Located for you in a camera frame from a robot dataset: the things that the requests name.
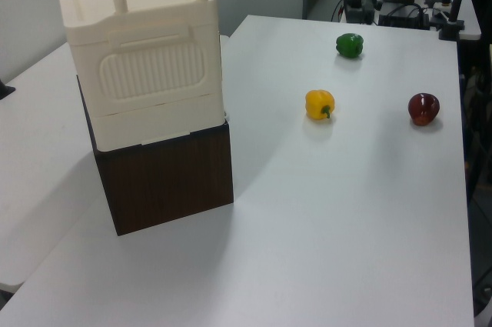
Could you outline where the dark brown wooden drawer box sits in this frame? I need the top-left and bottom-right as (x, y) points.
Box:
(75, 75), (235, 237)

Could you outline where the cream plastic cabinet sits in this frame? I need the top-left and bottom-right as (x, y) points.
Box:
(54, 0), (226, 152)

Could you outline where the dark red apple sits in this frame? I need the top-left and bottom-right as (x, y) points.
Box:
(407, 92), (441, 127)

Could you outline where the black electronics box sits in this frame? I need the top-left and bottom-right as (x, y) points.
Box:
(377, 2), (431, 31)

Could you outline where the green bell pepper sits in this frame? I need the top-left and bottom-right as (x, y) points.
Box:
(335, 32), (364, 59)

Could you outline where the yellow bell pepper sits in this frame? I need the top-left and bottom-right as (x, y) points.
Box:
(304, 89), (336, 122)

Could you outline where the black pole with base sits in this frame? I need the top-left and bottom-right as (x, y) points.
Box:
(0, 78), (17, 102)

